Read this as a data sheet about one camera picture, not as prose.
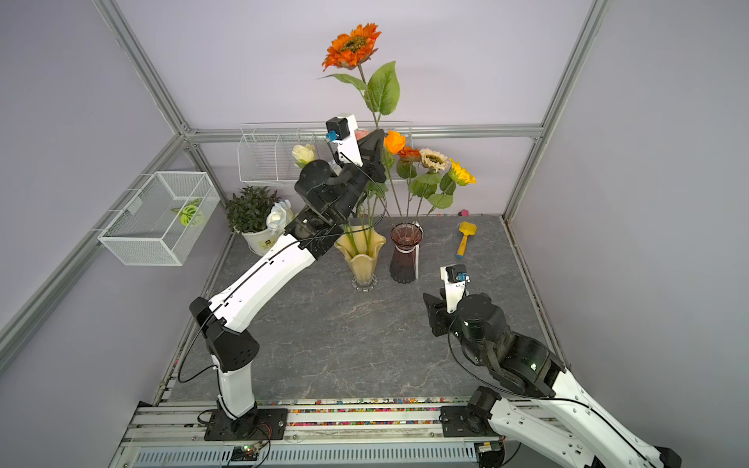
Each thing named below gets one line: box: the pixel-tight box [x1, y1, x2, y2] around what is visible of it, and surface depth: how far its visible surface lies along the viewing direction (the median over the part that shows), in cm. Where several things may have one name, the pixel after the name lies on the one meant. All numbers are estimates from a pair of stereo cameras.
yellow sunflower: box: [426, 157, 477, 217], surface depth 80 cm
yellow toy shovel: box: [456, 221, 478, 260], surface depth 116 cm
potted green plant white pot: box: [225, 185, 280, 257], surface depth 101 cm
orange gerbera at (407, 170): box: [395, 146, 422, 226], surface depth 82 cm
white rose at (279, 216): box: [266, 198, 295, 235], surface depth 69 cm
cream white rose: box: [291, 143, 317, 169], surface depth 82 cm
